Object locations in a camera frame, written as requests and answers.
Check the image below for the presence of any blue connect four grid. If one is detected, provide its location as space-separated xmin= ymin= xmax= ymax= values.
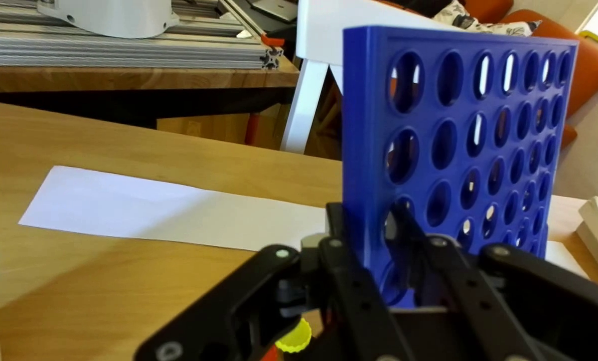
xmin=340 ymin=25 xmax=580 ymax=311

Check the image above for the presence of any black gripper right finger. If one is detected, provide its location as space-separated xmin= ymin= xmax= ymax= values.
xmin=392 ymin=199 xmax=598 ymax=361

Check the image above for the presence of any leaf patterned cushion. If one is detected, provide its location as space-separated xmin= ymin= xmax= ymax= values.
xmin=437 ymin=0 xmax=536 ymax=38

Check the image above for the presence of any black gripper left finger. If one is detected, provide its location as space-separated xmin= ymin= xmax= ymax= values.
xmin=132 ymin=200 xmax=416 ymax=361

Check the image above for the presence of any striped metal rail frame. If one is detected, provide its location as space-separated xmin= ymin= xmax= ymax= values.
xmin=0 ymin=0 xmax=300 ymax=72

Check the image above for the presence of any orange armchair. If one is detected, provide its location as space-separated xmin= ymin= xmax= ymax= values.
xmin=466 ymin=0 xmax=598 ymax=149

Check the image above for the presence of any long white paper strip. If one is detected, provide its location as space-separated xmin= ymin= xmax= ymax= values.
xmin=17 ymin=165 xmax=589 ymax=279

